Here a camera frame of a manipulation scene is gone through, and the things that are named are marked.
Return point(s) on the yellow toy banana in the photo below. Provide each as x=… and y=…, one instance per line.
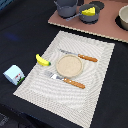
x=42, y=61

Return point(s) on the light blue milk carton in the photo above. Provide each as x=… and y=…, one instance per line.
x=14, y=74

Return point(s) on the grey toy saucepan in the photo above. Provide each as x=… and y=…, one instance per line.
x=87, y=18

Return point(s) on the yellow toy cheese wedge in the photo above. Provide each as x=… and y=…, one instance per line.
x=89, y=12

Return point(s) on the round wooden plate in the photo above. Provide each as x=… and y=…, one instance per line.
x=69, y=66

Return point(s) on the beige woven placemat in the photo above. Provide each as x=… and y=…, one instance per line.
x=69, y=102

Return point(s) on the grey toy pot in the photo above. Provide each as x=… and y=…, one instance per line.
x=66, y=8

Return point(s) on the pink toy stove top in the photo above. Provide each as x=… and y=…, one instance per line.
x=104, y=27

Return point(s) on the toy fork wooden handle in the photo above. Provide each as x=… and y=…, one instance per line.
x=66, y=80

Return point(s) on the toy knife wooden handle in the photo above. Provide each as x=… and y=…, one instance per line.
x=80, y=56

